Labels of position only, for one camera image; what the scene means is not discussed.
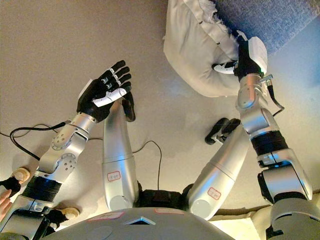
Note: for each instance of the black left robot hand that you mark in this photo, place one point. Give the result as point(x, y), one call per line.
point(93, 95)

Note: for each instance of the bare person hand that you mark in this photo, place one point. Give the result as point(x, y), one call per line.
point(5, 205)

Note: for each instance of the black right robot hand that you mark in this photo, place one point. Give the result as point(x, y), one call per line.
point(247, 60)

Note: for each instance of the white ruffled pillow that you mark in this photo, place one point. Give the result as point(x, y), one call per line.
point(195, 50)

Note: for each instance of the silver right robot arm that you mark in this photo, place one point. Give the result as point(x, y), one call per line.
point(270, 140)

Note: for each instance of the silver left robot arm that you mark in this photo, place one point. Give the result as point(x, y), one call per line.
point(62, 155)

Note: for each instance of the person leg black trousers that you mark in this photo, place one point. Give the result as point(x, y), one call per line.
point(57, 217)
point(11, 185)

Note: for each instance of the beige slipper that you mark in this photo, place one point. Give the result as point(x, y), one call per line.
point(71, 213)
point(22, 174)

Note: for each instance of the grey fabric armchair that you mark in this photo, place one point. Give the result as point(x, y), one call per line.
point(270, 22)

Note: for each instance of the silver left robot leg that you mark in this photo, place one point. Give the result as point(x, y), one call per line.
point(117, 155)

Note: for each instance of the silver robot leg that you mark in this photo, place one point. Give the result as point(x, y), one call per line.
point(117, 155)
point(220, 172)

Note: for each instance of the silver right robot leg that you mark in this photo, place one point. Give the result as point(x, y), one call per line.
point(220, 172)

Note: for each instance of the grey robot torso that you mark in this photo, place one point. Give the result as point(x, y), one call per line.
point(140, 230)

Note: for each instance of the beige beanbag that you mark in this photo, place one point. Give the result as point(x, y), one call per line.
point(237, 225)

